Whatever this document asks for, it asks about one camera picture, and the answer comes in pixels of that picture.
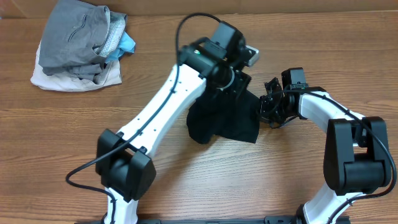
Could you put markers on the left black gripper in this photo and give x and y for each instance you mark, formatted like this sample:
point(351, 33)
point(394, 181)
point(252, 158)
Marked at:
point(239, 86)

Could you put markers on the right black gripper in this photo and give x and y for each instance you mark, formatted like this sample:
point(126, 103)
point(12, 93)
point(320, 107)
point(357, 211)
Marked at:
point(263, 100)

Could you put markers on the black t-shirt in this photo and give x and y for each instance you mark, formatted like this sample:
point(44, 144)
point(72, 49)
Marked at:
point(216, 113)

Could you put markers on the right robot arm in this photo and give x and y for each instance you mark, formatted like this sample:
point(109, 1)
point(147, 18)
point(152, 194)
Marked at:
point(357, 163)

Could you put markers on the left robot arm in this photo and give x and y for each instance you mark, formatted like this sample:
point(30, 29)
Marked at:
point(124, 159)

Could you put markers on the light blue garment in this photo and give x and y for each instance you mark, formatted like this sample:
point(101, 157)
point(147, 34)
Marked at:
point(126, 45)

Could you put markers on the white folded garment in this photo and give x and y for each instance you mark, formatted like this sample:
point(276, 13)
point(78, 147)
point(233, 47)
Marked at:
point(69, 82)

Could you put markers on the white dotted mesh garment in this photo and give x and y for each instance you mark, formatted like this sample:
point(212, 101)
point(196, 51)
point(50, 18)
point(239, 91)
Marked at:
point(116, 27)

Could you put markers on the grey folded trousers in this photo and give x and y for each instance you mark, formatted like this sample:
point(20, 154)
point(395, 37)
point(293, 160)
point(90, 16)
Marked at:
point(73, 38)

